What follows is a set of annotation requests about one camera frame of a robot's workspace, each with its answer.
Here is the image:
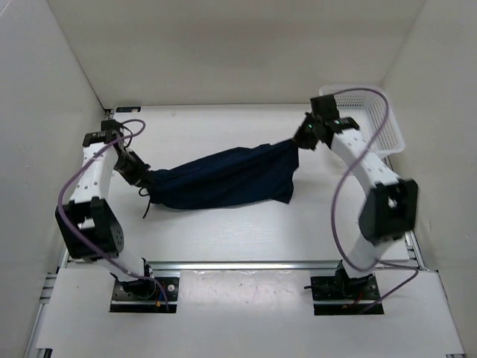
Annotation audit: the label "navy blue shorts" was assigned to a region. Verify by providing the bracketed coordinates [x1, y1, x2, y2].
[141, 139, 299, 210]

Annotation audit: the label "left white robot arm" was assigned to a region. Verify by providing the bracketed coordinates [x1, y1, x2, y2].
[55, 119, 157, 298]

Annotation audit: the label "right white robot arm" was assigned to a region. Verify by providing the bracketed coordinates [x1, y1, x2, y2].
[294, 95, 418, 298]

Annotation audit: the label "white plastic basket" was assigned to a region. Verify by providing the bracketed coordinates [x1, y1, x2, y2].
[319, 84, 405, 159]

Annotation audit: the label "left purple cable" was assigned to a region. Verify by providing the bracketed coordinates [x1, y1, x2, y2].
[58, 119, 171, 313]

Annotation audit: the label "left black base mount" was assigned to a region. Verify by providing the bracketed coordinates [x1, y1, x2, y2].
[110, 268, 180, 314]

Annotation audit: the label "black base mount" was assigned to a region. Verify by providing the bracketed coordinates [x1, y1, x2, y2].
[110, 268, 180, 314]
[303, 263, 385, 316]

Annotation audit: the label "aluminium frame rail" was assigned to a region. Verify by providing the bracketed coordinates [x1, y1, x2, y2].
[150, 260, 339, 271]

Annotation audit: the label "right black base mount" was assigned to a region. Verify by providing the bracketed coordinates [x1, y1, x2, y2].
[303, 263, 385, 316]

